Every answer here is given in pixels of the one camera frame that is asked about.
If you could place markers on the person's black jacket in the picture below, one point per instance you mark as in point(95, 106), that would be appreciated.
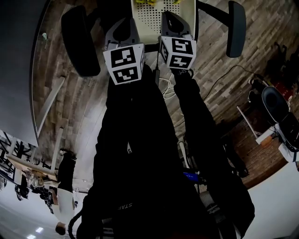
point(140, 175)

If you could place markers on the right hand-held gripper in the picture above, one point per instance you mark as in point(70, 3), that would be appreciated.
point(182, 51)

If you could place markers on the person's right forearm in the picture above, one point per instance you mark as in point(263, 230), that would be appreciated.
point(194, 105)

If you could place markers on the white perforated plastic basket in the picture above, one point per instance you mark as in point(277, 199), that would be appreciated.
point(149, 21)

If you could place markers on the black office chair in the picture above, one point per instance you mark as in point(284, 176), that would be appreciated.
point(79, 46)

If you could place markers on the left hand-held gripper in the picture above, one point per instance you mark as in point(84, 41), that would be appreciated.
point(123, 60)

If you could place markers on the person's left forearm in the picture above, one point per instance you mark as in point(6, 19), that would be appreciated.
point(130, 105)

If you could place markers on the grey seat swivel chair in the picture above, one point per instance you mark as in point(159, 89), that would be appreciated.
point(273, 102)

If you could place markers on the cluttered wooden desk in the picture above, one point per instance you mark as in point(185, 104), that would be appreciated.
point(28, 166)

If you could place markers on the yellow sunflower bouquet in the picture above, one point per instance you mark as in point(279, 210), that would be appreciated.
point(144, 1)

